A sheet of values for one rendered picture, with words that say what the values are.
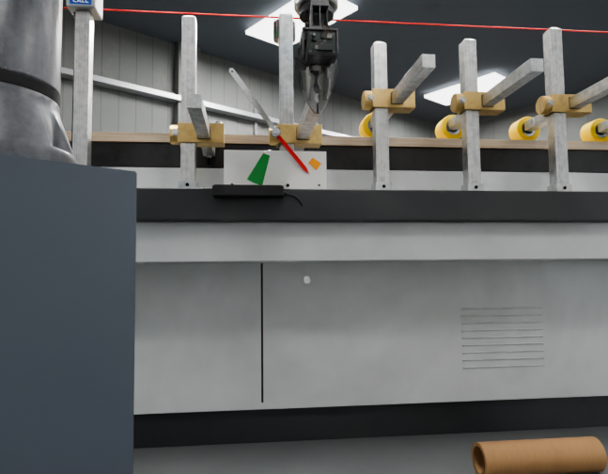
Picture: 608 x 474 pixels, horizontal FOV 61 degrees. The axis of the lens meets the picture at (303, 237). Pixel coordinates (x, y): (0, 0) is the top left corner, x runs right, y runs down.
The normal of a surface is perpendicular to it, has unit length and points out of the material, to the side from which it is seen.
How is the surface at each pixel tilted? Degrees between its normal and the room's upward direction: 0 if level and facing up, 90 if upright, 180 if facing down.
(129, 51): 90
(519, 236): 90
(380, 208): 90
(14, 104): 70
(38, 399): 90
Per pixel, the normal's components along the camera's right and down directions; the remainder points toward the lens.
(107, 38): 0.65, -0.06
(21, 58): 0.84, -0.05
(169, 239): 0.11, -0.07
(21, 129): 0.74, -0.39
